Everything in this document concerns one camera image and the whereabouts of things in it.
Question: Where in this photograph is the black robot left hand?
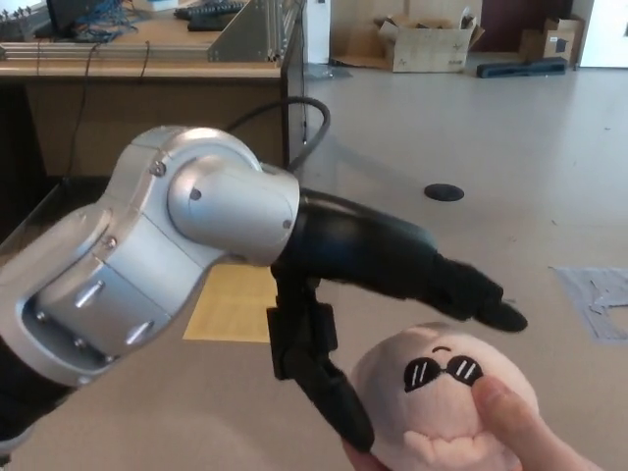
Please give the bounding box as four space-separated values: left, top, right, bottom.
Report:
266 187 529 453

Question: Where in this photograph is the person's bare hand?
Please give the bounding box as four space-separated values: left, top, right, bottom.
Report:
341 376 609 471

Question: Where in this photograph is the pink plush dumpling with sunglasses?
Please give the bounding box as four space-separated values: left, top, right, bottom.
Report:
353 321 539 471

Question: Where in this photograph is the black round floor cover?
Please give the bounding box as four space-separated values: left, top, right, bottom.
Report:
424 183 465 201

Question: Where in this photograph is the grey tape patch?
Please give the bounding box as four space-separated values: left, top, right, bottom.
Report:
549 265 628 343

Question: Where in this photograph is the yellow floor patch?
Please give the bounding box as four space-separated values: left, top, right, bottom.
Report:
182 264 279 342

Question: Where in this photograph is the clear plastic wrap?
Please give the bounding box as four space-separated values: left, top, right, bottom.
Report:
303 61 354 79

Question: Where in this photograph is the flat cardboard sheet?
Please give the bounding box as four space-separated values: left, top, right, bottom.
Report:
331 19 396 70

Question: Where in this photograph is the large open cardboard box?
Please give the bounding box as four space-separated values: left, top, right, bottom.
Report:
373 12 486 74

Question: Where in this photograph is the dark blue flat bag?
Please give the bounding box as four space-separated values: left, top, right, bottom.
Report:
476 56 568 79

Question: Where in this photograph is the wooden desk with dark panels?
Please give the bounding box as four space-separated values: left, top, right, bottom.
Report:
0 0 308 251

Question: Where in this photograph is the small cardboard box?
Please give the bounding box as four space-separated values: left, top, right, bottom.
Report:
518 14 586 68

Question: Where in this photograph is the black keyboard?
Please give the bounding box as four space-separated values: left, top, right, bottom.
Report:
187 12 237 30
174 0 245 19

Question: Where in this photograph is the black monitor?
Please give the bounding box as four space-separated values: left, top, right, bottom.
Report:
33 0 107 36

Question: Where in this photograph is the black robot wrist cable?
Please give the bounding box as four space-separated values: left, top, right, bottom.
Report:
228 96 333 173

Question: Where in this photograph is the long black hanging cable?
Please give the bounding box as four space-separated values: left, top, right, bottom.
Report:
61 41 102 186

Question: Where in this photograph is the blue cable bundle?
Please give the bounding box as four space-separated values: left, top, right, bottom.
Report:
73 0 142 38

